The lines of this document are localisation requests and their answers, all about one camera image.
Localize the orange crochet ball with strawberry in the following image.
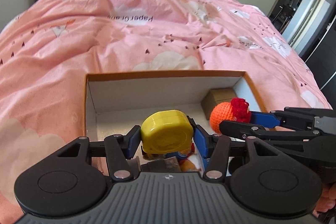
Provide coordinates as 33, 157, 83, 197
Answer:
210, 98, 252, 134

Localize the yellow tape measure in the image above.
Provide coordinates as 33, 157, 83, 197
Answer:
140, 110, 194, 155

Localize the person's right hand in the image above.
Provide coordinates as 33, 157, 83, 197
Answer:
313, 184, 336, 217

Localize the small raccoon plush toy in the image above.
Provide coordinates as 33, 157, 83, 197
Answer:
165, 143, 202, 172

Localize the orange cardboard storage box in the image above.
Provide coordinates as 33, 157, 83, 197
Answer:
83, 71, 266, 141

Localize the brown kraft cardboard box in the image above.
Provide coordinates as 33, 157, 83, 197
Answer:
201, 88, 236, 120

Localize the pink printed duvet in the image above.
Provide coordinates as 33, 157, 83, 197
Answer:
1, 0, 330, 223

